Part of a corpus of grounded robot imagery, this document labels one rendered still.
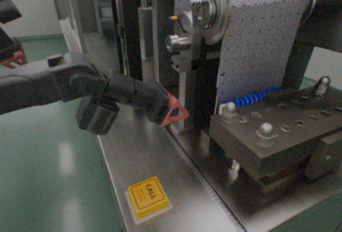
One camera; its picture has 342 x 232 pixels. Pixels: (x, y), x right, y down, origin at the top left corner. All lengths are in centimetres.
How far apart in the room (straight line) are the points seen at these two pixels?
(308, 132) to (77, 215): 144
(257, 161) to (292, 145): 8
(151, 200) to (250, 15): 45
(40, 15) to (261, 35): 565
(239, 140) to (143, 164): 25
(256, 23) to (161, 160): 41
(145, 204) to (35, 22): 573
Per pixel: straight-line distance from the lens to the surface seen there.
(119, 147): 65
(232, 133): 50
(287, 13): 65
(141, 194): 51
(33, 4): 600
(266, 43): 62
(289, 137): 53
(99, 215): 163
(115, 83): 41
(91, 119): 44
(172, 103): 45
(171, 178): 56
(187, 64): 58
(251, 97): 63
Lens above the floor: 133
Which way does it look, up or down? 31 degrees down
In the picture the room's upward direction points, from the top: straight up
